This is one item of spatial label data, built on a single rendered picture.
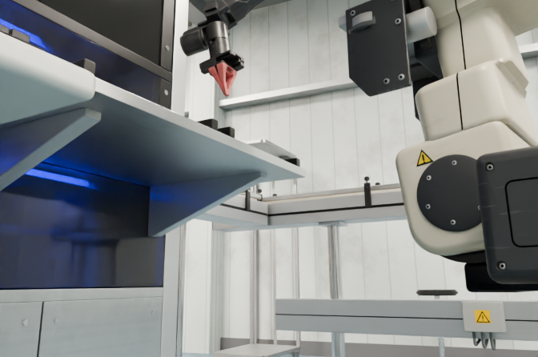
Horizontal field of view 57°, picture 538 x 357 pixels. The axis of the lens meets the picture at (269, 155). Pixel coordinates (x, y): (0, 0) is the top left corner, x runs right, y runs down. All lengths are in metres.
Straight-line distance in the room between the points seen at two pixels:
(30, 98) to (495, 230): 0.49
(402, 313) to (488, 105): 1.25
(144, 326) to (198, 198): 0.34
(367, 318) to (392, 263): 2.50
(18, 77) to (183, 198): 0.85
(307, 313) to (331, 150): 2.84
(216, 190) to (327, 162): 3.50
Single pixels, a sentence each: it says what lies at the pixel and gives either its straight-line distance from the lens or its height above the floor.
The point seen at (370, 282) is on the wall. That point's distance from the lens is 4.43.
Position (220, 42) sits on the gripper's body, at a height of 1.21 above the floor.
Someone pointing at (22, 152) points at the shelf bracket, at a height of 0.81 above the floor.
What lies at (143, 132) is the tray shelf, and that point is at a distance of 0.87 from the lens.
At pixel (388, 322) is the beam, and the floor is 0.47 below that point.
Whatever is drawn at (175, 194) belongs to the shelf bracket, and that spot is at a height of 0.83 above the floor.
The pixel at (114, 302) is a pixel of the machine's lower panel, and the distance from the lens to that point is 1.25.
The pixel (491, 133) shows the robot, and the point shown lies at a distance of 0.71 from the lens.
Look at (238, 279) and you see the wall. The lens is 4.89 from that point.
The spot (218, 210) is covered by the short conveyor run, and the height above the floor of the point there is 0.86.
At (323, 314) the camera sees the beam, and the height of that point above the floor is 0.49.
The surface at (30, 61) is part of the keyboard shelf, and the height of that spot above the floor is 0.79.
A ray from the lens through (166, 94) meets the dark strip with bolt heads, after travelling 1.45.
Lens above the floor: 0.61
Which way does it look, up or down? 15 degrees up
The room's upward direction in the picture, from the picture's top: 1 degrees counter-clockwise
